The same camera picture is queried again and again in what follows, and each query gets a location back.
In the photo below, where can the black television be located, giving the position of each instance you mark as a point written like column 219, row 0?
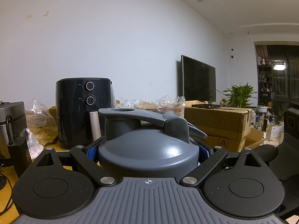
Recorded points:
column 198, row 79

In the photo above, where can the plastic bag of food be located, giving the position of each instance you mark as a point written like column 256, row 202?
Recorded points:
column 161, row 106

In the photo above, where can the black air fryer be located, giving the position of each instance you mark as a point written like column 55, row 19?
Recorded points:
column 70, row 112

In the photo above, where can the grey rice cooker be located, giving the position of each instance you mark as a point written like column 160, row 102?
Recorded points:
column 14, row 119

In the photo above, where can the small open cardboard box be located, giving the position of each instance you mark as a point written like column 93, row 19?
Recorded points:
column 254, row 137

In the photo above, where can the brown cardboard box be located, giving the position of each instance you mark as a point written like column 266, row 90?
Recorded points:
column 219, row 123

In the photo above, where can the dark storage shelf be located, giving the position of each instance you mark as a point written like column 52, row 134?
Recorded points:
column 265, row 84

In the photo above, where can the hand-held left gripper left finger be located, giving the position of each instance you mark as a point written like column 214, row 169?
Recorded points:
column 92, row 152

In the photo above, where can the white bucket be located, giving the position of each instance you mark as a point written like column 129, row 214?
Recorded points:
column 275, row 131

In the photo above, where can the clear shaker bottle grey lid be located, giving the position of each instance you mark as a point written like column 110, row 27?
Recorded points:
column 144, row 154

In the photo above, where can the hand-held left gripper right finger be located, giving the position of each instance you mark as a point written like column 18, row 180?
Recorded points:
column 203, row 154

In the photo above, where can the black flat tray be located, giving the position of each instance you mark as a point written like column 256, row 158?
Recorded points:
column 206, row 106

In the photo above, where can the black power bank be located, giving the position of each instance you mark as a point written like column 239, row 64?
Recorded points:
column 19, row 156

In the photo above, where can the green potted plant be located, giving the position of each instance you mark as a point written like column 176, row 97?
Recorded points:
column 239, row 95

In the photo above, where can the plastic bag of flatbread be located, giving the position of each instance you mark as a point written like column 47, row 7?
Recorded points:
column 42, row 128

